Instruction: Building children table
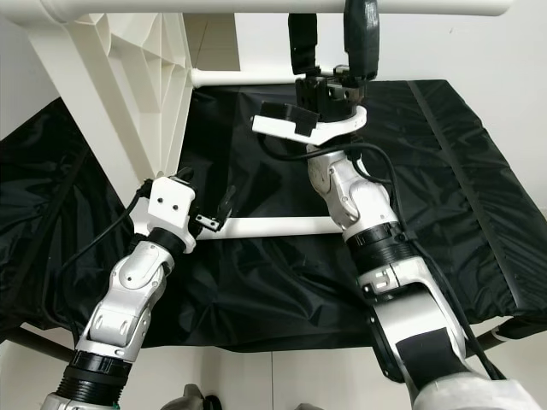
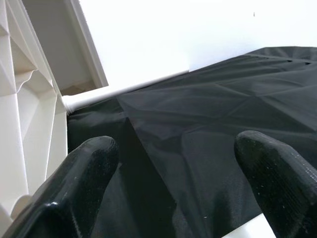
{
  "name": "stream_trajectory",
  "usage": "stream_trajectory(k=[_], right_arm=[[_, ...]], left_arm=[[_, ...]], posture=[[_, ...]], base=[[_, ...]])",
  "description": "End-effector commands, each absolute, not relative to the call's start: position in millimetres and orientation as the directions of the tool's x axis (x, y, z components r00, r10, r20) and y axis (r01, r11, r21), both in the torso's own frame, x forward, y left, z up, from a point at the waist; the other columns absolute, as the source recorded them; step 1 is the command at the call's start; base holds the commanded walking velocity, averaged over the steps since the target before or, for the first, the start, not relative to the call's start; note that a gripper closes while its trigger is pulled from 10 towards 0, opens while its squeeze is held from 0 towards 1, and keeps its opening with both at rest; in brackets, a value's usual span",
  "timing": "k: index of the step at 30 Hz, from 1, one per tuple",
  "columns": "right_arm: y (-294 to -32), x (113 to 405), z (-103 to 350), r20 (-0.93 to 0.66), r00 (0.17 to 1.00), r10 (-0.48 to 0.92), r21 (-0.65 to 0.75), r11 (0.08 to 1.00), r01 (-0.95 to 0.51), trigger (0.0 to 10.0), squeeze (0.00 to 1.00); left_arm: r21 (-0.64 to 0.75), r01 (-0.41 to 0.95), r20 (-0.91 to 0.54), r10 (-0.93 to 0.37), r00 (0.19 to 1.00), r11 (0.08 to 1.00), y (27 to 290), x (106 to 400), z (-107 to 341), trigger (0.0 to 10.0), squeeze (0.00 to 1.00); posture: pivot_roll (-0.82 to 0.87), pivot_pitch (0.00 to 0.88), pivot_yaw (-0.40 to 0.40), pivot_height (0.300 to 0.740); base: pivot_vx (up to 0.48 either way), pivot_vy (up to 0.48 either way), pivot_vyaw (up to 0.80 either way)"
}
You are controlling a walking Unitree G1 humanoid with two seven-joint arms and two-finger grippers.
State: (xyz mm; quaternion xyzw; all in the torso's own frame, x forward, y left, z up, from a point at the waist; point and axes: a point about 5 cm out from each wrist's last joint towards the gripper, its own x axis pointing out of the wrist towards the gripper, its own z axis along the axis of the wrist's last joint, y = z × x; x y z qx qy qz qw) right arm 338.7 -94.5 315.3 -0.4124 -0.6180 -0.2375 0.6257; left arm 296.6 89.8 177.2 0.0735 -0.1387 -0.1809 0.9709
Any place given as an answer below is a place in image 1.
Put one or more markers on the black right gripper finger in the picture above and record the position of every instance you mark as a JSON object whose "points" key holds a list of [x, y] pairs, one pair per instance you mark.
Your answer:
{"points": [[362, 38], [303, 44]]}

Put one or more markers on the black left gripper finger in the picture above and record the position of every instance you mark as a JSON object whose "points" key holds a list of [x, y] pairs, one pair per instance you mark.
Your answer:
{"points": [[226, 206]]}

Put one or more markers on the white plastic table top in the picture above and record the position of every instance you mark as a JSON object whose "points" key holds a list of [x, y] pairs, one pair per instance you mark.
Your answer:
{"points": [[137, 94]]}

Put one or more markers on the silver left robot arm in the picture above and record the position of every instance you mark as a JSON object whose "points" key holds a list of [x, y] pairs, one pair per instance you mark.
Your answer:
{"points": [[128, 290]]}

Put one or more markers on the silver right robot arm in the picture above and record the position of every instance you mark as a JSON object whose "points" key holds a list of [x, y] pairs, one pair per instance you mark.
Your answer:
{"points": [[350, 196]]}

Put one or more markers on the grey left robot foot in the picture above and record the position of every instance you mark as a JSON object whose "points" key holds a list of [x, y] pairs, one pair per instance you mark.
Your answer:
{"points": [[193, 399]]}

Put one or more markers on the grey robot foot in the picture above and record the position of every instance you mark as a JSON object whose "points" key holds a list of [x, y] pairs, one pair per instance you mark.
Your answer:
{"points": [[193, 399], [308, 406]]}

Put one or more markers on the black tablecloth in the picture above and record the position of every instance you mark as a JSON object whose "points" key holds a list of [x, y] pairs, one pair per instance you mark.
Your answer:
{"points": [[461, 213]]}

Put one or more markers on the grey right robot foot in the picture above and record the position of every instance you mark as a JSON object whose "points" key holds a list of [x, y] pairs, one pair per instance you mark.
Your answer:
{"points": [[308, 406]]}

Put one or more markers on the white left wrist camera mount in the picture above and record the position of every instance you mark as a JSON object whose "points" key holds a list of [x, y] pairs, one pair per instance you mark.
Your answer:
{"points": [[171, 201]]}

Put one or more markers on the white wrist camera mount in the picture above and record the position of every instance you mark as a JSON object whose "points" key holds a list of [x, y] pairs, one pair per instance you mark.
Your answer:
{"points": [[171, 201], [295, 126]]}

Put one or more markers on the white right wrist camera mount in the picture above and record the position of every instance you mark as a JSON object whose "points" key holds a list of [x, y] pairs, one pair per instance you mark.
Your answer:
{"points": [[295, 126]]}

